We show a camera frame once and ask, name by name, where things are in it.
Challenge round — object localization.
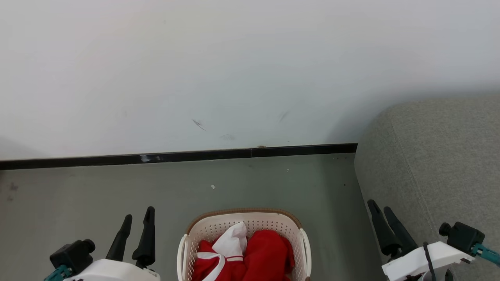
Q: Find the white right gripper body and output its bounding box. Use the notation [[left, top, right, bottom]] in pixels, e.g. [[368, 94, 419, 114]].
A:
[[382, 241, 475, 281]]

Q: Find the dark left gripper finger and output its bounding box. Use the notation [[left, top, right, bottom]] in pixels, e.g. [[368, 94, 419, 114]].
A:
[[105, 214, 133, 262], [132, 206, 156, 270]]

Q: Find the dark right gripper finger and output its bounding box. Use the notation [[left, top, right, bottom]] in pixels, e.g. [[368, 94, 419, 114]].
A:
[[383, 206, 419, 255], [367, 199, 403, 258]]

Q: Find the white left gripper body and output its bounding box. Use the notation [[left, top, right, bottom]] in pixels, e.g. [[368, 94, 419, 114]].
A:
[[64, 258, 161, 281]]

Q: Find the red garment white striped collar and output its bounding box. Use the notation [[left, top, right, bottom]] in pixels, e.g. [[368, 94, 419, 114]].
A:
[[192, 222, 249, 281]]

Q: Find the grey fabric sofa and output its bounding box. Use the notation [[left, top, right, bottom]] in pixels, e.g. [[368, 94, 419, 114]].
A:
[[354, 97, 500, 281]]

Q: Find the black baseboard strip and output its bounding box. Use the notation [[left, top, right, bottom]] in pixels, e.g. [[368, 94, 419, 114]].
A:
[[0, 143, 359, 171]]

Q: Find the white laundry basket brown rim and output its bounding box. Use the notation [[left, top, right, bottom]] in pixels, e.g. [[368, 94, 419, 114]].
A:
[[177, 208, 312, 281]]

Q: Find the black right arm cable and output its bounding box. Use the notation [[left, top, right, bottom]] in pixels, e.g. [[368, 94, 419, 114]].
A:
[[423, 242, 437, 281]]

